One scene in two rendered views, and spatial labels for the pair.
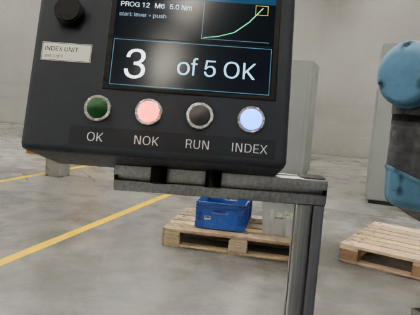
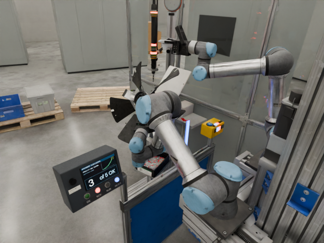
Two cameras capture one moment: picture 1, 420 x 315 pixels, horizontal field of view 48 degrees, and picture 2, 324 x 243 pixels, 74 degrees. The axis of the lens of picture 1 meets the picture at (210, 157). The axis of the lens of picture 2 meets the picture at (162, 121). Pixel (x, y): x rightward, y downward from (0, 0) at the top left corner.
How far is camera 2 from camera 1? 0.84 m
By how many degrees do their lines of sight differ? 48
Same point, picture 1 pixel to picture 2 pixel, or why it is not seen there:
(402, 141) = (135, 157)
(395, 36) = not seen: outside the picture
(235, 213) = (17, 109)
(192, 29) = (100, 169)
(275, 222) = (39, 107)
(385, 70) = (130, 147)
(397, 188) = (136, 165)
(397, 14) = not seen: outside the picture
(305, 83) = (10, 10)
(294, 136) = (15, 43)
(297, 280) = (124, 192)
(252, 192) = not seen: hidden behind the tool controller
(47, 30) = (68, 187)
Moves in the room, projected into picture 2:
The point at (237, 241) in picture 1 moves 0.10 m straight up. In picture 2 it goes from (24, 122) to (22, 116)
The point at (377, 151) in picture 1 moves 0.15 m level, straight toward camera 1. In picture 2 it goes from (65, 49) to (65, 50)
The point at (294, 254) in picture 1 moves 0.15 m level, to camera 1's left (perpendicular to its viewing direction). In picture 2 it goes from (123, 188) to (98, 204)
